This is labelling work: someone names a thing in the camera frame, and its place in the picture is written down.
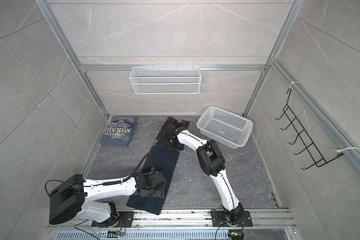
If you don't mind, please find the dark navy tank top pile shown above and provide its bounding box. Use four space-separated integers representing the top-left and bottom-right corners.
127 117 190 215

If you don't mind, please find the blue-grey tank top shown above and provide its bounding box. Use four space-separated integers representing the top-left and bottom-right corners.
100 117 138 147

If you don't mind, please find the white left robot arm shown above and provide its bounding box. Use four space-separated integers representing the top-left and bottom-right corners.
49 172 167 228

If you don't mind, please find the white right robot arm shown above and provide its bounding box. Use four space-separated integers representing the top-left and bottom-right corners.
164 127 245 226

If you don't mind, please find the white plastic laundry basket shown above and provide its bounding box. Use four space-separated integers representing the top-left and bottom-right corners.
197 106 254 149

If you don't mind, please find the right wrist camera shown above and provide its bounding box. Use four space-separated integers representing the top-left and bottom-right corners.
164 124 186 139

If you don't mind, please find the grey slotted cable duct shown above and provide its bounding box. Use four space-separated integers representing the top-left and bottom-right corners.
55 230 229 240

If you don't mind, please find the white wire mesh wall basket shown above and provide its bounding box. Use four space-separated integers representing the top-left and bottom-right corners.
129 67 202 95

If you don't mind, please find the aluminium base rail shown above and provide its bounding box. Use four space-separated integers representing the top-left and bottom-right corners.
47 208 298 233

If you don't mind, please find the black wire hook rack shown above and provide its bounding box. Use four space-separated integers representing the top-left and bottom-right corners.
275 89 344 170

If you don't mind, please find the white cable tie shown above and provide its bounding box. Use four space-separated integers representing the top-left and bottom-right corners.
335 147 360 153

